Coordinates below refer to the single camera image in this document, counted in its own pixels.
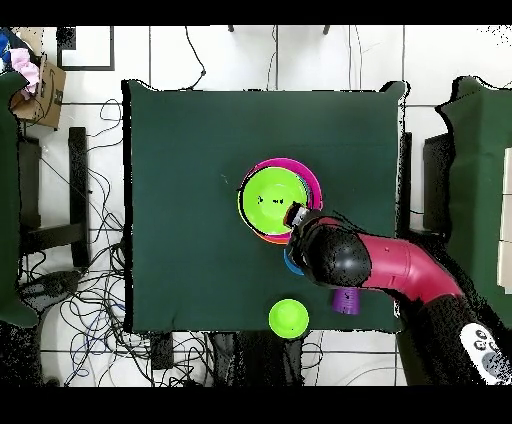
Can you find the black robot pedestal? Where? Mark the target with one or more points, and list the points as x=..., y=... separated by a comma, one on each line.
x=256, y=360

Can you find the pink plastic bowl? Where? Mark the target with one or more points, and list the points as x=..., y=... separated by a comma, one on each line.
x=314, y=184

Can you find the white panel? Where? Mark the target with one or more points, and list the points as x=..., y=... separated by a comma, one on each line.
x=507, y=220

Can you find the black side frame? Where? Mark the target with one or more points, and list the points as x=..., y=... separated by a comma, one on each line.
x=436, y=180

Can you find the purple plastic cup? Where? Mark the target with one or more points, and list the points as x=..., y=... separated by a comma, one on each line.
x=347, y=302

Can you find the dark green tablecloth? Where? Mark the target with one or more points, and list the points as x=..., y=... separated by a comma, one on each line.
x=180, y=132

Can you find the pink cloth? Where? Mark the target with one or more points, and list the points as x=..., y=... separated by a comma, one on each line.
x=24, y=66

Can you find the blue plastic bowl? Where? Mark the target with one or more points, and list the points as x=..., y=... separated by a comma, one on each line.
x=290, y=264

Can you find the large green plastic bowl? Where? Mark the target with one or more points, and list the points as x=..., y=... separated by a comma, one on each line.
x=264, y=200

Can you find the black floor stand base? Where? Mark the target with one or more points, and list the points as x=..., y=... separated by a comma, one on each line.
x=52, y=282

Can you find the blue fabric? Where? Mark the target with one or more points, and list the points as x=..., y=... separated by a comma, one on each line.
x=4, y=44

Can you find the black power strip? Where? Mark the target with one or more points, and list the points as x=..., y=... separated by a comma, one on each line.
x=162, y=352

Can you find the green covered side table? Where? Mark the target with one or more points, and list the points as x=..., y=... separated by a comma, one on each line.
x=8, y=200
x=480, y=160

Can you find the orange plastic bowl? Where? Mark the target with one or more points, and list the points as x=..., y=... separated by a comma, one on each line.
x=276, y=240

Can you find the black square frame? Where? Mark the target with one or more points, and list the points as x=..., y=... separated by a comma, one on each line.
x=86, y=68

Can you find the small green plastic bowl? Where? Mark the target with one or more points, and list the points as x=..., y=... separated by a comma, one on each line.
x=288, y=319

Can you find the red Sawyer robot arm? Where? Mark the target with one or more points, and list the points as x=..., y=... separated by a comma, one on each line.
x=400, y=268

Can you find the black leg frame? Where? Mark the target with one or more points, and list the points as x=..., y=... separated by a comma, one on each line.
x=78, y=180

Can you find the cardboard box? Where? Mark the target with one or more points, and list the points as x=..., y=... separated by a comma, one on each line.
x=48, y=100

